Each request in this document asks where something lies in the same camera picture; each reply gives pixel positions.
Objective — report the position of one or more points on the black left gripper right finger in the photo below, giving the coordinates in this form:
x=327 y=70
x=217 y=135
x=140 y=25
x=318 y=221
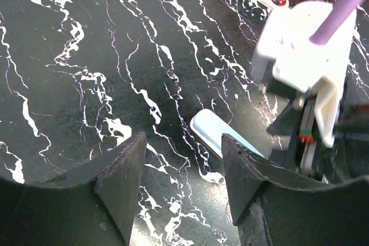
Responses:
x=271 y=205

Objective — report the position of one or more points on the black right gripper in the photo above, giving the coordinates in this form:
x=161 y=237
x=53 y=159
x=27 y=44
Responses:
x=306 y=154

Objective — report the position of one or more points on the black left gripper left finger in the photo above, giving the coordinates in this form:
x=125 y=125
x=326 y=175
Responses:
x=92 y=204

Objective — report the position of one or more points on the black marble pattern mat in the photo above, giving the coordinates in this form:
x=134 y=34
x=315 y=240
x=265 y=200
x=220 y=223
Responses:
x=80 y=77

